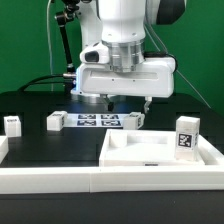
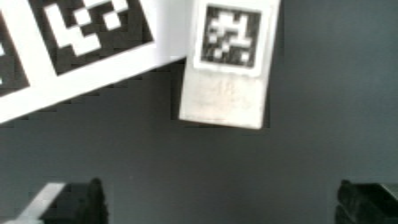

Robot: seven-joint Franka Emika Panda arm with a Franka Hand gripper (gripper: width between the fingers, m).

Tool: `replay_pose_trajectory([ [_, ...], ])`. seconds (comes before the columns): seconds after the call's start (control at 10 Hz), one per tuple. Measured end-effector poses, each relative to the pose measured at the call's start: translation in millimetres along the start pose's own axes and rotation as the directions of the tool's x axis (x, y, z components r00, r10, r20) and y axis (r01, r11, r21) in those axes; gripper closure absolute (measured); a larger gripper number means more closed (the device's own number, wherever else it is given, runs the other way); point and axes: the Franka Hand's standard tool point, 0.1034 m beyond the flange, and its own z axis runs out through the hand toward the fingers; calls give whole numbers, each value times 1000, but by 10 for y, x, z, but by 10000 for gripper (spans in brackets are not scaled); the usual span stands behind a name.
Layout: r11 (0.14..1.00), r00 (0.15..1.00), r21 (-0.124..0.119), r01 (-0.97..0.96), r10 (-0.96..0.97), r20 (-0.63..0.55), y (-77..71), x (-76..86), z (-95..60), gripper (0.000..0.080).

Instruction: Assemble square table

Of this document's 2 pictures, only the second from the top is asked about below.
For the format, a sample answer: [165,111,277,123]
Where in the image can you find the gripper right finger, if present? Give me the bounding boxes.
[334,180,398,224]

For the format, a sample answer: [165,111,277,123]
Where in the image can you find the white table leg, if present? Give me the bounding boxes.
[179,0,280,129]

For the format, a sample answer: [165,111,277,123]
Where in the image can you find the AprilTag base sheet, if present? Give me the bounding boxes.
[0,0,193,124]

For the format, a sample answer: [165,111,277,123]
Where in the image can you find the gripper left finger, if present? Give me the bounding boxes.
[17,178,108,224]

